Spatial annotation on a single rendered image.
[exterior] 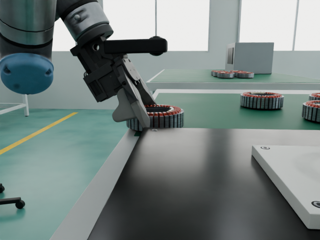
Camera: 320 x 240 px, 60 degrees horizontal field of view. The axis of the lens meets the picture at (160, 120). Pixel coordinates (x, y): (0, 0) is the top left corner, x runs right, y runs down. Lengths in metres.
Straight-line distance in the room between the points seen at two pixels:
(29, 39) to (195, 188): 0.31
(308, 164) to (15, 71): 0.39
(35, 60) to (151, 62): 4.34
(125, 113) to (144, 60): 4.28
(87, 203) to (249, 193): 0.15
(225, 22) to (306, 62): 1.46
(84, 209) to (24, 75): 0.25
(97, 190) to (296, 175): 0.19
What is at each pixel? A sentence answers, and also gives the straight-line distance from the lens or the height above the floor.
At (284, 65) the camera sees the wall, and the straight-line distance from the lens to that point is 5.03.
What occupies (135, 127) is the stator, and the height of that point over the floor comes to 0.76.
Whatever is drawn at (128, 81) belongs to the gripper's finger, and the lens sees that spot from 0.48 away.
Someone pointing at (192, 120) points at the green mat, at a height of 0.75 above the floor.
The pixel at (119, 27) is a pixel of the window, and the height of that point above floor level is 1.37.
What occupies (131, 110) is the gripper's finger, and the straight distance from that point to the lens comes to 0.48.
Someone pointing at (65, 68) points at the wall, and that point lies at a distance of 5.12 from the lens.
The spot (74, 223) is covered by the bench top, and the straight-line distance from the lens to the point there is 0.26.
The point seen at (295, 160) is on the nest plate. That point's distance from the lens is 0.31.
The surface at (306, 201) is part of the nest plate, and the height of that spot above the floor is 0.78.
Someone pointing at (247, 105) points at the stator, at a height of 0.76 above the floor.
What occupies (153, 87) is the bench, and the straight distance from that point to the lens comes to 1.59.
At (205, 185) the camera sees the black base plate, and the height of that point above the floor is 0.77.
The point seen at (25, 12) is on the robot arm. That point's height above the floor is 0.94.
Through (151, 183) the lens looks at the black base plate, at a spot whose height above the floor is 0.77.
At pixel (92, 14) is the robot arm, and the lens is 0.53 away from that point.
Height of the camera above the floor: 0.88
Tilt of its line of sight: 13 degrees down
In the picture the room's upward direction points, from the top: straight up
